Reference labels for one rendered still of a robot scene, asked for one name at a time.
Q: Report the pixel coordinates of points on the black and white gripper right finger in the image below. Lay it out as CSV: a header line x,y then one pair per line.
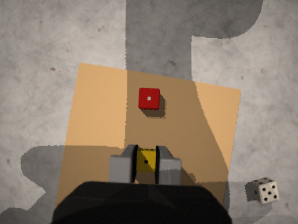
x,y
167,169

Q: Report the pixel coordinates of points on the white die with black pips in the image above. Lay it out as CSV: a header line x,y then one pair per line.
x,y
265,190

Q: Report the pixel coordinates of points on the red die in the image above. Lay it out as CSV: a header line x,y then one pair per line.
x,y
149,99

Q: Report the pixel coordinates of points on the orange flat mat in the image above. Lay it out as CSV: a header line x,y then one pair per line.
x,y
195,121

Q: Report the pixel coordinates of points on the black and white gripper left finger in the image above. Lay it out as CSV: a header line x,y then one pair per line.
x,y
122,168

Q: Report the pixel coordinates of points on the olive yellow die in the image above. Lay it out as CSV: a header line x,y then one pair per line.
x,y
146,160

